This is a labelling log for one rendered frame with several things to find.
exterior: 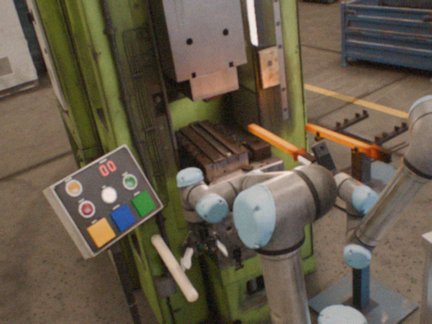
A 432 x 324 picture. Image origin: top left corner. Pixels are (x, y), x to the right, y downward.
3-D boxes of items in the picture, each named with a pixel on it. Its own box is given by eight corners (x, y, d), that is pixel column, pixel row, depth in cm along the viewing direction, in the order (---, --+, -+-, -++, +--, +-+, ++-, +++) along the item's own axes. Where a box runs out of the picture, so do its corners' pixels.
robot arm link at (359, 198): (360, 221, 147) (359, 197, 143) (337, 205, 156) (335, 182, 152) (381, 211, 150) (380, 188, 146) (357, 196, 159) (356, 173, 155)
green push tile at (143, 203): (156, 207, 188) (145, 190, 187) (142, 217, 183) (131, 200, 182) (154, 208, 189) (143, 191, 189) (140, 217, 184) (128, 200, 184)
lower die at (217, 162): (248, 164, 219) (246, 148, 215) (207, 180, 213) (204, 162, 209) (209, 132, 253) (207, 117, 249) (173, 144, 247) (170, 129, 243)
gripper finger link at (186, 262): (179, 279, 154) (192, 254, 152) (174, 267, 159) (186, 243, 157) (188, 280, 156) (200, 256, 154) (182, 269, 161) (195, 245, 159)
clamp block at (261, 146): (272, 156, 222) (271, 143, 219) (256, 162, 220) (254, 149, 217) (259, 146, 232) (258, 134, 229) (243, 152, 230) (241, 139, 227)
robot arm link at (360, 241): (476, 146, 115) (368, 278, 143) (469, 125, 124) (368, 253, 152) (431, 125, 115) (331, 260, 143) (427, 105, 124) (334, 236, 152)
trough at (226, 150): (236, 154, 214) (236, 151, 213) (225, 158, 212) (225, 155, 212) (198, 123, 248) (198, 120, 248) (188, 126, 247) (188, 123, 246)
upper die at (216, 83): (238, 89, 202) (236, 65, 197) (193, 102, 196) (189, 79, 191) (198, 65, 236) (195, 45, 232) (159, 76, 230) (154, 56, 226)
